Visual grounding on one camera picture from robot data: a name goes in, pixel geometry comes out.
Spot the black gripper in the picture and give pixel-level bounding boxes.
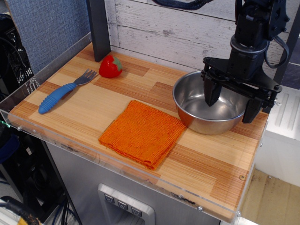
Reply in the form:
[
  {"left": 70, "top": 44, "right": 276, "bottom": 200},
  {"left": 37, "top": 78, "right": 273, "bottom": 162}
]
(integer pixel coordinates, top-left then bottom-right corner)
[{"left": 202, "top": 45, "right": 282, "bottom": 124}]

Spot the stainless steel pot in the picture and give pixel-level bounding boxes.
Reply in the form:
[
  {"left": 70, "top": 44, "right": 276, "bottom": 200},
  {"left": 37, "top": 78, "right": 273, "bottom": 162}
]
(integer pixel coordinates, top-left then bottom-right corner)
[{"left": 172, "top": 71, "right": 248, "bottom": 135}]

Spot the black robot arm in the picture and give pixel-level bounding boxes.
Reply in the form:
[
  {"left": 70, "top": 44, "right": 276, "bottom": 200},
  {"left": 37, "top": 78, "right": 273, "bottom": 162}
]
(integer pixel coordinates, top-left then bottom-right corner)
[{"left": 202, "top": 0, "right": 290, "bottom": 123}]

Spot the orange folded cloth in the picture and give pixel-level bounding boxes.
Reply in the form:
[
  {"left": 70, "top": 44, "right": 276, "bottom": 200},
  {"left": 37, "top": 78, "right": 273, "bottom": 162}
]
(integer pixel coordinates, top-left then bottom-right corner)
[{"left": 99, "top": 100, "right": 186, "bottom": 170}]

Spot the red toy strawberry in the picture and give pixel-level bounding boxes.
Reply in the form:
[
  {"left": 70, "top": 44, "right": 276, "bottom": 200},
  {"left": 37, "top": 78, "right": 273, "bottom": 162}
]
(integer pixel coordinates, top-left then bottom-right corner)
[{"left": 99, "top": 55, "right": 122, "bottom": 78}]

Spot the silver control panel with buttons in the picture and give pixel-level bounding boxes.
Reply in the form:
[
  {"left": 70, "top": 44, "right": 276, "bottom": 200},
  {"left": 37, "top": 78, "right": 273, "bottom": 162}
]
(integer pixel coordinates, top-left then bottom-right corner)
[{"left": 97, "top": 183, "right": 156, "bottom": 225}]

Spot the dark grey right post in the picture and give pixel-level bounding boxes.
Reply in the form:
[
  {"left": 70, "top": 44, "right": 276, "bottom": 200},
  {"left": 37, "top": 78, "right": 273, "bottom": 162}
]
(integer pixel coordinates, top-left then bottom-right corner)
[{"left": 274, "top": 0, "right": 300, "bottom": 85}]

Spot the dark grey post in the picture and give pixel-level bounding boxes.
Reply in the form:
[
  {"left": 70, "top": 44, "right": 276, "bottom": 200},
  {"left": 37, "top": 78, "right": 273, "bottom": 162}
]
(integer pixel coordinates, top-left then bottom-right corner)
[
  {"left": 86, "top": 0, "right": 111, "bottom": 62},
  {"left": 274, "top": 0, "right": 300, "bottom": 85}
]

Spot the black braided cable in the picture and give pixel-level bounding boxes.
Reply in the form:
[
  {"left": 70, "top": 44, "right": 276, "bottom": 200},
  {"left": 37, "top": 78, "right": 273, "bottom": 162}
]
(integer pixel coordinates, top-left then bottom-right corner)
[{"left": 152, "top": 0, "right": 214, "bottom": 10}]

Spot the blue handled metal fork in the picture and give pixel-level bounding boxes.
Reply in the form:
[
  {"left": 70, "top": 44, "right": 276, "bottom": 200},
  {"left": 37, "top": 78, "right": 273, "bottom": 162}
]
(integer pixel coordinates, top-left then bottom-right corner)
[{"left": 38, "top": 69, "right": 97, "bottom": 114}]

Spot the dark grey left post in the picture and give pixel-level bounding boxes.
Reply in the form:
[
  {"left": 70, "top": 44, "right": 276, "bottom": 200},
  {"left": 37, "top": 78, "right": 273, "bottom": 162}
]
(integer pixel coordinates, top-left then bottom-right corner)
[{"left": 86, "top": 0, "right": 111, "bottom": 62}]

